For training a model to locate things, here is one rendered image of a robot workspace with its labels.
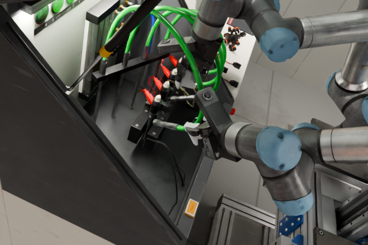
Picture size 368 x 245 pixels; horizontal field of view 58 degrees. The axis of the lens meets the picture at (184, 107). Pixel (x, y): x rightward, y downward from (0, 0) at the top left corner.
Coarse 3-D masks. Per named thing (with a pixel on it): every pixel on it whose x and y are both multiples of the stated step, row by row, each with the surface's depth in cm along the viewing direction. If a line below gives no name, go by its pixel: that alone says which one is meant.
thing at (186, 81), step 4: (188, 72) 93; (188, 76) 94; (184, 80) 96; (188, 80) 95; (176, 84) 97; (180, 84) 97; (184, 84) 96; (188, 84) 96; (192, 84) 95; (192, 88) 96
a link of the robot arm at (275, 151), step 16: (256, 128) 64; (272, 128) 61; (240, 144) 65; (256, 144) 61; (272, 144) 58; (288, 144) 58; (256, 160) 62; (272, 160) 58; (288, 160) 59; (272, 176) 62
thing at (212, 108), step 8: (208, 88) 77; (200, 96) 76; (208, 96) 75; (216, 96) 77; (200, 104) 76; (208, 104) 75; (216, 104) 76; (208, 112) 74; (216, 112) 75; (224, 112) 75; (208, 120) 75; (216, 120) 74; (224, 120) 75; (216, 128) 73; (216, 136) 75
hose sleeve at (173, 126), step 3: (159, 120) 98; (159, 123) 97; (162, 123) 96; (165, 123) 95; (168, 123) 95; (171, 123) 94; (162, 126) 96; (165, 126) 95; (168, 126) 94; (171, 126) 94; (174, 126) 93; (171, 129) 94; (174, 129) 93
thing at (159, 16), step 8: (128, 8) 85; (136, 8) 83; (120, 16) 89; (160, 16) 80; (112, 24) 92; (168, 24) 79; (112, 32) 94; (176, 32) 79; (184, 48) 78; (192, 56) 79; (192, 64) 79; (200, 80) 80; (200, 88) 80; (200, 112) 84; (200, 120) 85; (184, 128) 91
